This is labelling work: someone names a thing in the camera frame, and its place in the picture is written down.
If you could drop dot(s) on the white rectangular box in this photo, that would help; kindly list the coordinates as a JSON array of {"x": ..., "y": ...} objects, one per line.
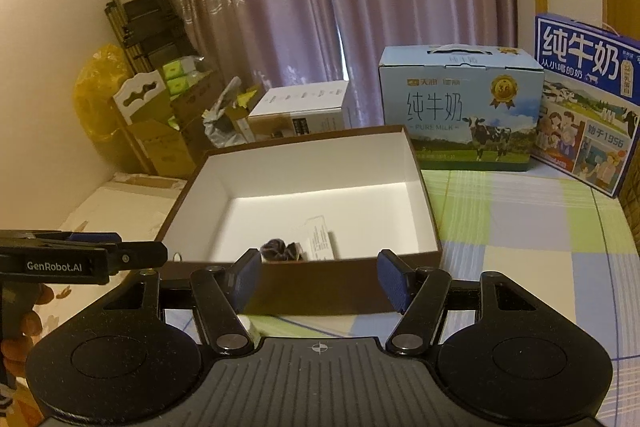
[{"x": 303, "y": 109}]

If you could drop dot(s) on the yellow plastic bag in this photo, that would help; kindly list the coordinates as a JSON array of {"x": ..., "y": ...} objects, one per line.
[{"x": 100, "y": 78}]

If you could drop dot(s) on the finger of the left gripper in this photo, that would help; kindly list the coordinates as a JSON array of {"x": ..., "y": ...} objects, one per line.
[{"x": 126, "y": 256}]

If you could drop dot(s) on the brown open cardboard box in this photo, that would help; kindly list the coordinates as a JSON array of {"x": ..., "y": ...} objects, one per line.
[{"x": 365, "y": 182}]

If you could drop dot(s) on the checked bed sheet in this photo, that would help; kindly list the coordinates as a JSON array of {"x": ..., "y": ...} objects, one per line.
[{"x": 558, "y": 238}]

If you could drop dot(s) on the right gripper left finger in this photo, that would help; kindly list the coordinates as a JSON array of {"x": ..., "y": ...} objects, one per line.
[{"x": 220, "y": 295}]

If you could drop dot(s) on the white printed packet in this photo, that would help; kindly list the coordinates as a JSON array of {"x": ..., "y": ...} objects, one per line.
[{"x": 317, "y": 245}]

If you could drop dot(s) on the black folding cart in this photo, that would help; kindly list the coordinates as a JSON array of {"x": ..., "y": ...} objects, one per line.
[{"x": 150, "y": 32}]

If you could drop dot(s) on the dark fabric scrunchie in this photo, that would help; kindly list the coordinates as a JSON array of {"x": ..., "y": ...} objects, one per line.
[{"x": 276, "y": 250}]

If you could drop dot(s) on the dark blue milk carton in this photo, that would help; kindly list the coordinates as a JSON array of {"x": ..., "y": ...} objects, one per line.
[{"x": 588, "y": 124}]

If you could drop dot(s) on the brown open cardboard carton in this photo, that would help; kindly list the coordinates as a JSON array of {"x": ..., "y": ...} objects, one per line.
[{"x": 170, "y": 131}]

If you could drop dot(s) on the left human hand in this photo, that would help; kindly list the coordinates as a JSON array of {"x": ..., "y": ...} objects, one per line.
[{"x": 19, "y": 322}]

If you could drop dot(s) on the flat white cardboard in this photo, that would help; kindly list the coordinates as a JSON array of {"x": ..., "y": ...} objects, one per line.
[{"x": 132, "y": 205}]

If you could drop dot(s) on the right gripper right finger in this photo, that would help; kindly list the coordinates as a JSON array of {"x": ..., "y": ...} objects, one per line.
[{"x": 419, "y": 295}]

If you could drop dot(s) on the crumpled silver wrapper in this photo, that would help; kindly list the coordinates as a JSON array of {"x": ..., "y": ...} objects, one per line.
[{"x": 218, "y": 126}]

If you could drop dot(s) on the light blue milk carton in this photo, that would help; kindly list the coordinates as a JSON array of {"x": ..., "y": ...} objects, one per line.
[{"x": 464, "y": 107}]

